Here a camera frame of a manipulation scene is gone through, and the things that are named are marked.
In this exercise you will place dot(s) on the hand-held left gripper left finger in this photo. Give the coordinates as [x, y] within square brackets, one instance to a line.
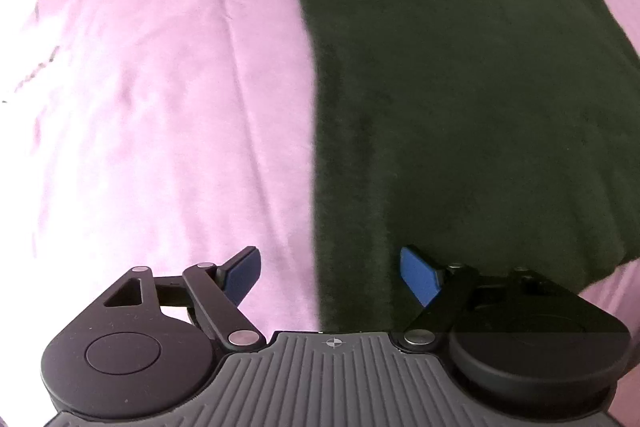
[243, 274]

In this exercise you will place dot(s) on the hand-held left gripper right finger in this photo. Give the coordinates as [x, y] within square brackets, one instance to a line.
[417, 274]

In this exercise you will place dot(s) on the dark green sweater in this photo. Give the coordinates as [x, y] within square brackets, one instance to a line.
[460, 107]

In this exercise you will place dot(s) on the pink floral bedsheet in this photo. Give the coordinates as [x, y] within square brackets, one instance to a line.
[165, 107]

